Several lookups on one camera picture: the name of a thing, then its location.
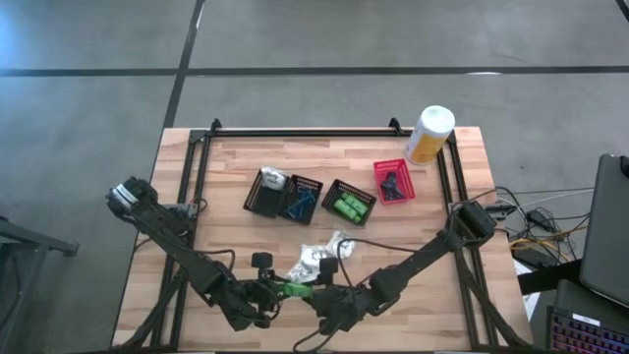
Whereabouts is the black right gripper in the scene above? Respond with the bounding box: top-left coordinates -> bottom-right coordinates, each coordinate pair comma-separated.
302,258 -> 370,335

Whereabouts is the grey laptop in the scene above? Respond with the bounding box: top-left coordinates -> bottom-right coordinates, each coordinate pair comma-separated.
578,152 -> 629,309

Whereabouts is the white cable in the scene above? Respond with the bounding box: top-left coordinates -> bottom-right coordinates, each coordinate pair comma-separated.
495,186 -> 595,210

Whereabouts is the black slotted plastic basket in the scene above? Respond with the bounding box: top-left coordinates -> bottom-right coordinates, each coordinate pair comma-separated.
278,173 -> 325,226
320,178 -> 378,227
242,168 -> 294,220

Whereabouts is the backlit black keyboard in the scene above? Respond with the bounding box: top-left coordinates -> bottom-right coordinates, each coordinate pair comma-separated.
545,304 -> 629,354

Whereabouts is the white yellow wipes canister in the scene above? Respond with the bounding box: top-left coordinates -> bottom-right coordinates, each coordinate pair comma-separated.
405,104 -> 457,166

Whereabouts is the black power brick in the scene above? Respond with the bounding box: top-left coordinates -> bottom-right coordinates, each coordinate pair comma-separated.
510,247 -> 559,270

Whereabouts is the black metal table frame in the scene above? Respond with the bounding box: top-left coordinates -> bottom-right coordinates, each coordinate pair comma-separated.
120,117 -> 535,353

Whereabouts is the grey metal stand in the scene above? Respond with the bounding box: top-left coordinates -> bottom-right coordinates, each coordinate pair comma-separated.
0,215 -> 80,345

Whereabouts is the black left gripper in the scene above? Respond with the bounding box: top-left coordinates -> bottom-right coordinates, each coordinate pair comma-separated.
243,251 -> 302,329

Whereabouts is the red slotted plastic basket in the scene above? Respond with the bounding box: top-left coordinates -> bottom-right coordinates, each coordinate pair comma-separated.
372,157 -> 417,206

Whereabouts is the green shampoo bottle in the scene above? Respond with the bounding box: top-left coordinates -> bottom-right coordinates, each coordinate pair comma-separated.
332,198 -> 363,223
341,191 -> 370,216
282,282 -> 315,300

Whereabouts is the yellow cable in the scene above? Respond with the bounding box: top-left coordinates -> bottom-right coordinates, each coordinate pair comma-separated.
508,230 -> 589,265

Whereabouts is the white paper sheet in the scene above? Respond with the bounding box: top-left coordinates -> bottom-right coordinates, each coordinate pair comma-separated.
513,260 -> 540,321

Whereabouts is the black strap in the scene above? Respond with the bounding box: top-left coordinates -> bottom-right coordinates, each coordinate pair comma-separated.
518,259 -> 584,296

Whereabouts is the dark toiletry tube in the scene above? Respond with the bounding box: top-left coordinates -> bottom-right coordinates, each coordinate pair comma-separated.
380,170 -> 402,191
378,184 -> 408,202

